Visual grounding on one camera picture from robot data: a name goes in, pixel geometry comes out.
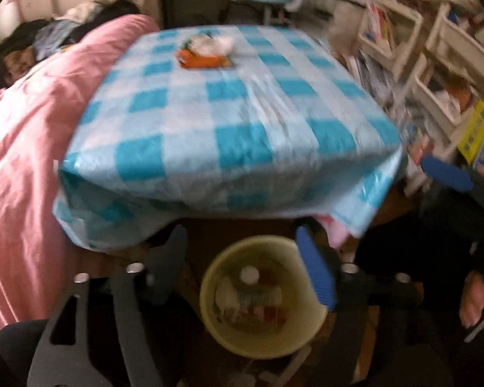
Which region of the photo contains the black bag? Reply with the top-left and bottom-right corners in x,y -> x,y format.
78,0 -> 143,33

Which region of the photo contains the blue checked tablecloth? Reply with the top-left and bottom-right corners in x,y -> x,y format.
52,24 -> 405,251

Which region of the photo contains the blue denim garment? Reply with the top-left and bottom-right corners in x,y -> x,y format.
34,20 -> 83,59

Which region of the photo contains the pink duvet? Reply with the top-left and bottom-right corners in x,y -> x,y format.
0,14 -> 161,343

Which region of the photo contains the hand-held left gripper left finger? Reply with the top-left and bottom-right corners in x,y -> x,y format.
27,225 -> 189,387

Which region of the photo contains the orange snack wrapper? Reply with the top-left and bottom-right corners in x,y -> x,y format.
176,46 -> 234,70

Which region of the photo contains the pink cloth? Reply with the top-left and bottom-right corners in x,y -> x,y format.
318,214 -> 358,250

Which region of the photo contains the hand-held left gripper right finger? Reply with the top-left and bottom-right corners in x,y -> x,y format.
295,225 -> 426,387

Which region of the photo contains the white storage rack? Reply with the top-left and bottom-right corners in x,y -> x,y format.
410,3 -> 484,130

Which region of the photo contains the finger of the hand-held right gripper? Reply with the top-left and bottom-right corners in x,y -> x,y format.
421,156 -> 475,193

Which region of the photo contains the yellow and blue box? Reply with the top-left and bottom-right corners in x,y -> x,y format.
457,100 -> 484,180

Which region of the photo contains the person's right hand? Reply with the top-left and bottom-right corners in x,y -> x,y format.
459,246 -> 484,344

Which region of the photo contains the yellow trash bin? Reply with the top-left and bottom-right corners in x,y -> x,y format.
199,235 -> 330,360

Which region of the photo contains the black dotted clothing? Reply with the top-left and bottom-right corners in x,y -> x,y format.
354,226 -> 484,387

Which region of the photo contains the black jacket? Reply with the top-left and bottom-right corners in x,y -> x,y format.
0,20 -> 51,89

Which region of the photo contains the small white tissue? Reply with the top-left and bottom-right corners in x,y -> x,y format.
185,33 -> 235,56

